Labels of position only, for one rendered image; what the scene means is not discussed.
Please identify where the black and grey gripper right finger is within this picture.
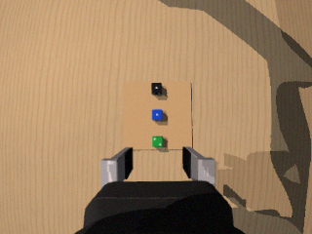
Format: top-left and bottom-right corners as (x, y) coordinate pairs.
(182, 146), (215, 188)

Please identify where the dark blue die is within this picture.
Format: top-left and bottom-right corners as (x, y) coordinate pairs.
(152, 109), (162, 120)

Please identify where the tan square mat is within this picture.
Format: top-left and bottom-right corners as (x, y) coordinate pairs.
(123, 81), (192, 150)

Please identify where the black die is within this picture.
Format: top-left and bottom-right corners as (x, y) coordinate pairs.
(151, 83), (162, 95)

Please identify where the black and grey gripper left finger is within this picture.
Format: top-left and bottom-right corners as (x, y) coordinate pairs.
(100, 147), (134, 189)

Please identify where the green die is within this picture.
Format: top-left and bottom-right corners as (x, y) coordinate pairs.
(152, 136), (163, 147)

